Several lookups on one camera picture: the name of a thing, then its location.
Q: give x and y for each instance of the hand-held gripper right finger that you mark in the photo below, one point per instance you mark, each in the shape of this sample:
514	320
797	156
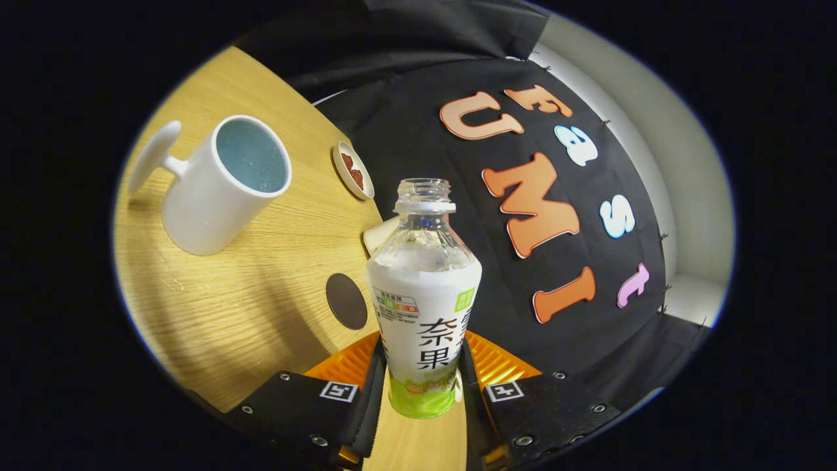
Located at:
543	412

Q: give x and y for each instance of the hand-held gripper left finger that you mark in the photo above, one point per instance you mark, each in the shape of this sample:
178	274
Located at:
314	409

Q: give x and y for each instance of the dark brown round coaster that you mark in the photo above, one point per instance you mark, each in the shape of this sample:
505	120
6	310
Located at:
346	301

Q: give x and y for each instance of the clear juice bottle white label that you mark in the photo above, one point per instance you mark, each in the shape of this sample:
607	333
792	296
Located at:
424	288

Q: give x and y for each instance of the wooden table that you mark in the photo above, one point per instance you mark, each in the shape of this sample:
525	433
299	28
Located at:
248	294

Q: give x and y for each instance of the cream toaster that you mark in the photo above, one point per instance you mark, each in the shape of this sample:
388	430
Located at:
378	237

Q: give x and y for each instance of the red food piece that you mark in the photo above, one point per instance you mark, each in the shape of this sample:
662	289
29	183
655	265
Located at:
357	179
348	162

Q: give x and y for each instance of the white round plate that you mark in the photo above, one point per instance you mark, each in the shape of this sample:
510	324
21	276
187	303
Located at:
340	167

